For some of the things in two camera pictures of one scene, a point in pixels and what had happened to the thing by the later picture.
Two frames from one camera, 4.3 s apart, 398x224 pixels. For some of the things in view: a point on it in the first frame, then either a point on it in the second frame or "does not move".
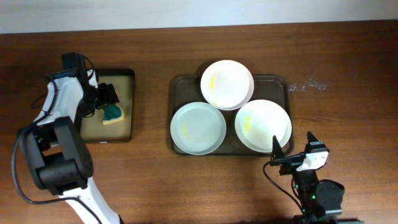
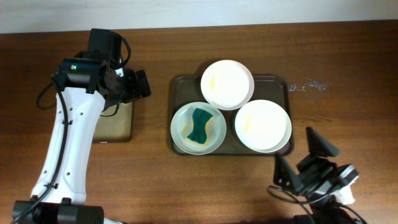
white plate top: (227, 84) does not move
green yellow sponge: (112, 113) to (201, 119)
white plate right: (259, 121) does not move
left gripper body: (99, 97) to (130, 88)
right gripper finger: (277, 150) to (285, 177)
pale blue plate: (198, 128) does not move
